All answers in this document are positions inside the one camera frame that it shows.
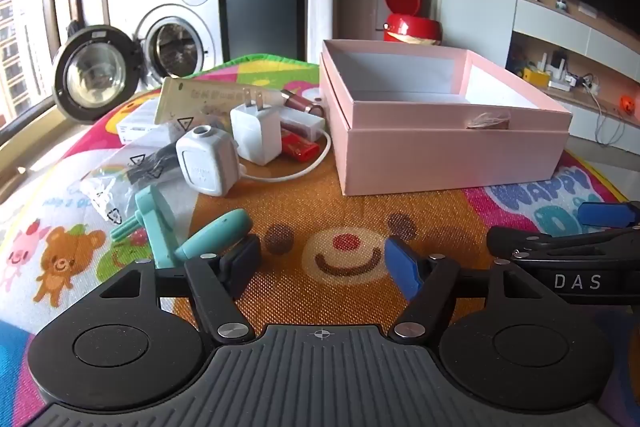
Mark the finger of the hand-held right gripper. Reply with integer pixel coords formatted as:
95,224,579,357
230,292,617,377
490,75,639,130
576,201,640,229
486,226,640,269

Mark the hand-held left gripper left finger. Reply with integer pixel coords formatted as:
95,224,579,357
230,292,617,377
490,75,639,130
97,234,263,345

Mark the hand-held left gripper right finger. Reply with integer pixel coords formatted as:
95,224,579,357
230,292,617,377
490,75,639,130
384,236,540,345

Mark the teal oval gadget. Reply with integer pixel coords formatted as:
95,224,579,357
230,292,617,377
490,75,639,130
175,208,253,261

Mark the pink cardboard box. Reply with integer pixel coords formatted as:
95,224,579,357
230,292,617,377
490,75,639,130
318,39,573,196

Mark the clear bag with black item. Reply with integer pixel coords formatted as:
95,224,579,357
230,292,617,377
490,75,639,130
97,117,202,186

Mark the dark red metal tube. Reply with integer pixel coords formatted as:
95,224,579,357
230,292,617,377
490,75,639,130
280,88,326,118

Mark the small labelled box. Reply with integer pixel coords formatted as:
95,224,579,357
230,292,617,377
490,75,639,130
116,103,164,144

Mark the colourful cartoon play mat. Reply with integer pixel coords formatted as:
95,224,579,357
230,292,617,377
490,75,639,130
0,53,632,427

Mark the white square plastic gadget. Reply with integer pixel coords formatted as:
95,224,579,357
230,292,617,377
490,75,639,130
175,125,241,198

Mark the red small rectangular case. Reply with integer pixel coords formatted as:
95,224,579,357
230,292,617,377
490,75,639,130
280,132,321,162

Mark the white charger plug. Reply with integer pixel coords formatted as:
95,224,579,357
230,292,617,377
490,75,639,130
230,87,287,166

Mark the white power strip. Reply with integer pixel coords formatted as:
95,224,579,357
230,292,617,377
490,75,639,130
565,74,602,94

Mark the white router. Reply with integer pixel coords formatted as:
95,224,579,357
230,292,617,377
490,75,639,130
537,51,576,90

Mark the clear bag with white item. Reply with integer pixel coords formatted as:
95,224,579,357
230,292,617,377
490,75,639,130
80,166,147,226

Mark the white rectangular adapter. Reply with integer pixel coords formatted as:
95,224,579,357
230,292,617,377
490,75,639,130
280,109,329,140

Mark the yellow toy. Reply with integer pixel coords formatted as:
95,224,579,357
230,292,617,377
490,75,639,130
522,68,550,88

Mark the white television cabinet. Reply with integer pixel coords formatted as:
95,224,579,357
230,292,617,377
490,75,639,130
505,0,640,142

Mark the silver washing machine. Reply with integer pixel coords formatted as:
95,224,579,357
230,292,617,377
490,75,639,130
125,0,226,88

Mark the round washing machine door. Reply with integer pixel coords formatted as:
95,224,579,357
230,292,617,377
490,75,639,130
51,24,147,124

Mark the red trash can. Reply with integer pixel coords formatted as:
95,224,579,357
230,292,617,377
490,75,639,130
382,0,443,46

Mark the window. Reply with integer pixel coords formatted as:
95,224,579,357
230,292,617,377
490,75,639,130
0,0,57,128

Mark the white cable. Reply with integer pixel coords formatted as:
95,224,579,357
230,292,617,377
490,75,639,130
235,129,334,184

